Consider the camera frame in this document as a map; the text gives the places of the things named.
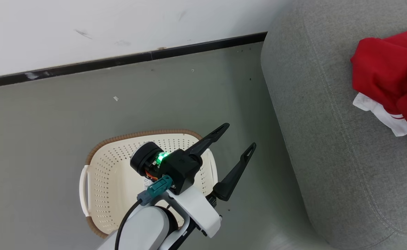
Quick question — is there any grey fabric sofa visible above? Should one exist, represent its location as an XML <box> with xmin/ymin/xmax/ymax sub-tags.
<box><xmin>260</xmin><ymin>0</ymin><xmax>407</xmax><ymax>250</ymax></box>

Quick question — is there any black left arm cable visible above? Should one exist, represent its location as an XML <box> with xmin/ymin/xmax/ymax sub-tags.
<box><xmin>115</xmin><ymin>175</ymin><xmax>174</xmax><ymax>250</ymax></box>

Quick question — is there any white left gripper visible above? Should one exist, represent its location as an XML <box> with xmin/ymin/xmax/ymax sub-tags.
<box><xmin>130</xmin><ymin>123</ymin><xmax>257</xmax><ymax>238</ymax></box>

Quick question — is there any black wall baseboard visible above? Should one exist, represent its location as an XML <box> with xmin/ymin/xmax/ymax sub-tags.
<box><xmin>0</xmin><ymin>32</ymin><xmax>268</xmax><ymax>90</ymax></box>

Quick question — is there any red and white garment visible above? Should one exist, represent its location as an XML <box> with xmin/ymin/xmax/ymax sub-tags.
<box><xmin>350</xmin><ymin>27</ymin><xmax>407</xmax><ymax>138</ymax></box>

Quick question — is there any beige perforated laundry basket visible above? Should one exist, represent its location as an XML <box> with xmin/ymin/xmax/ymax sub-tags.
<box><xmin>79</xmin><ymin>129</ymin><xmax>219</xmax><ymax>239</ymax></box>

